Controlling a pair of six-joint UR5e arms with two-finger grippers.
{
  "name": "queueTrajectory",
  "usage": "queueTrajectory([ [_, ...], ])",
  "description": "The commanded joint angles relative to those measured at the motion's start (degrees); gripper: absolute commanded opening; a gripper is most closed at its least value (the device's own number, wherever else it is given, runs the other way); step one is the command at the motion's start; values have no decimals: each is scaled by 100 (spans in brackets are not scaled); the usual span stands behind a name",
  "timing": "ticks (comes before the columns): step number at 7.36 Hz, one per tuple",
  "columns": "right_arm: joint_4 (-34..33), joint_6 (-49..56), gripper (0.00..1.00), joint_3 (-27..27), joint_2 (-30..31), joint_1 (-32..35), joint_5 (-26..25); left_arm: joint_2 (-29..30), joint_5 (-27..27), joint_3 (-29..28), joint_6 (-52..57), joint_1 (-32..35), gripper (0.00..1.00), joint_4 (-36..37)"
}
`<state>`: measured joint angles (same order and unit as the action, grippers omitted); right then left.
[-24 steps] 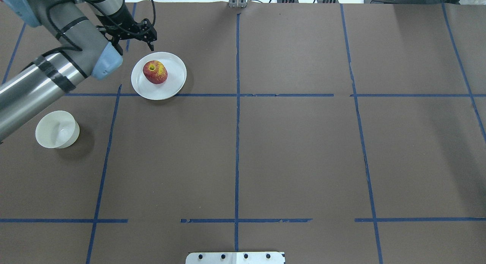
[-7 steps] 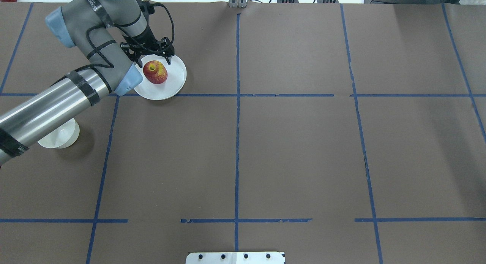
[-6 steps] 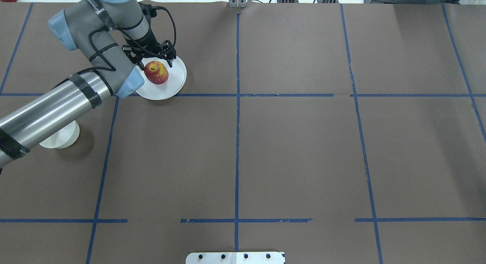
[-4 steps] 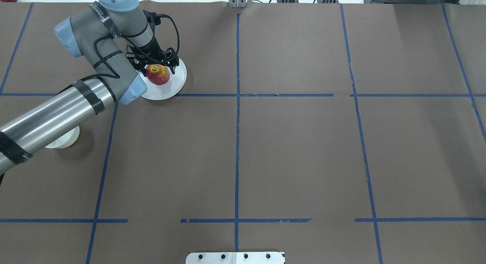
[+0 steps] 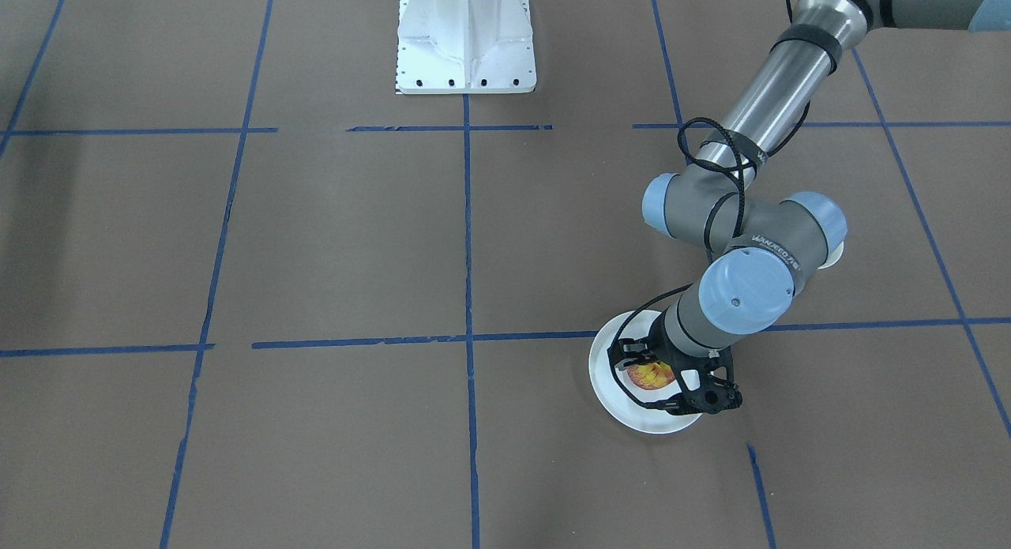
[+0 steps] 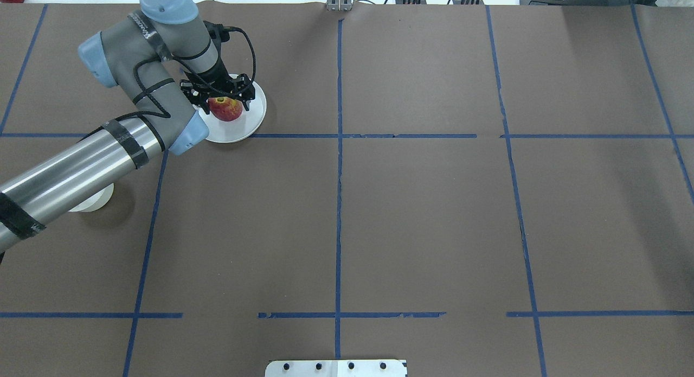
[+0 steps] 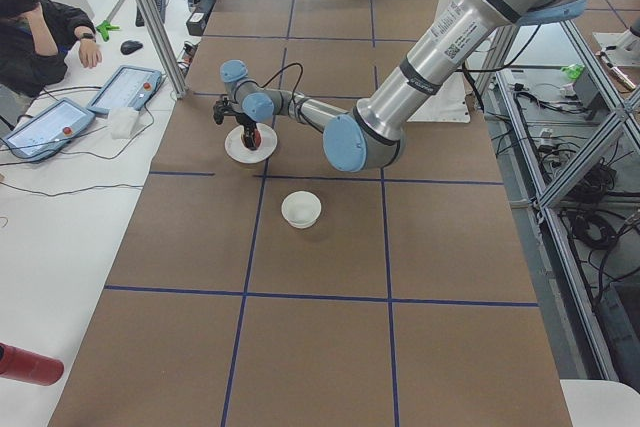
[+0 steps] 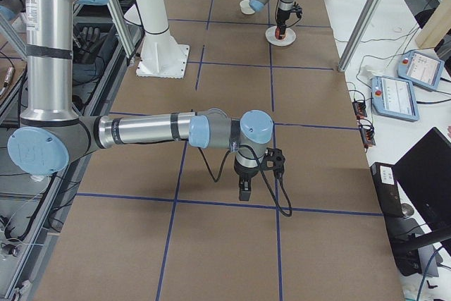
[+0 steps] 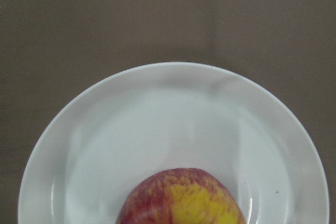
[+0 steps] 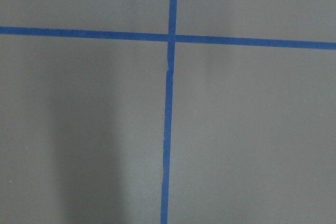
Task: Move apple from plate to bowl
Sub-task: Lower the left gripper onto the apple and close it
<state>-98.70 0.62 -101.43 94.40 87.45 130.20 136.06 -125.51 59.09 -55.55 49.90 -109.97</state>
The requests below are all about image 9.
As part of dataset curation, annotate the red yellow apple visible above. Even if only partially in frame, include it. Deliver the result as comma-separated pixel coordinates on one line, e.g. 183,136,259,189
116,168,246,223

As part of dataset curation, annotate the white plate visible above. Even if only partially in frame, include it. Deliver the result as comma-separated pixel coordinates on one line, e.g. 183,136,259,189
18,62,330,223

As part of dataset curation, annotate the brown paper table cover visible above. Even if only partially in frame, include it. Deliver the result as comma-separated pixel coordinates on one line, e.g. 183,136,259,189
1,0,335,223

